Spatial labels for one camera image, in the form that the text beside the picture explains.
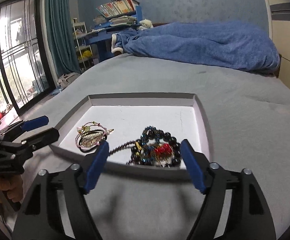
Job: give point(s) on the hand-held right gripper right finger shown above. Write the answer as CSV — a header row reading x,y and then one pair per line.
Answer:
x,y
194,167

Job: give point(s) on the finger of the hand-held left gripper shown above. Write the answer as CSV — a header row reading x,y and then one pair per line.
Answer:
x,y
41,137
33,123

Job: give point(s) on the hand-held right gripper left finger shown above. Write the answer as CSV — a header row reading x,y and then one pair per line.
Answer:
x,y
96,166

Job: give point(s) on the grey cardboard box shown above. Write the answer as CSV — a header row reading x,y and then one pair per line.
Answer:
x,y
135,115

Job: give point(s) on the person's left hand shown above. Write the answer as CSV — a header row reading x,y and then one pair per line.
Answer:
x,y
10,187

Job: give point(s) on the red bead hair clip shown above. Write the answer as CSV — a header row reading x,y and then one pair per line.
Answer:
x,y
162,150

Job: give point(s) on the grey backpack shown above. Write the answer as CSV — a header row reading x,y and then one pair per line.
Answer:
x,y
67,78

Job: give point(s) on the black framed glass door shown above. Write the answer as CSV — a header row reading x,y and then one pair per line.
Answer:
x,y
12,55

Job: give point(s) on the yellow flowers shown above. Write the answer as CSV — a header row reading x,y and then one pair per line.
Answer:
x,y
86,54

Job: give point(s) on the white shelf rack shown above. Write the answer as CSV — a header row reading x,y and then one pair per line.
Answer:
x,y
78,42

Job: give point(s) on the teal curtain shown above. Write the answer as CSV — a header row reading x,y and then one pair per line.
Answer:
x,y
60,30

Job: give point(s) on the blue desk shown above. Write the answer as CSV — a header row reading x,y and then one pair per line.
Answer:
x,y
102,36

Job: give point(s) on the blue fleece blanket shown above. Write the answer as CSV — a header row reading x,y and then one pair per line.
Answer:
x,y
197,45

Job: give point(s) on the pile of books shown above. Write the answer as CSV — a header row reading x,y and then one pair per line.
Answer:
x,y
117,8

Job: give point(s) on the white plush toy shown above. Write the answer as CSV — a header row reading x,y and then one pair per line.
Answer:
x,y
146,24

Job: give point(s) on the beige wardrobe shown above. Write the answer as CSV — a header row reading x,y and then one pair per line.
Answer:
x,y
285,30

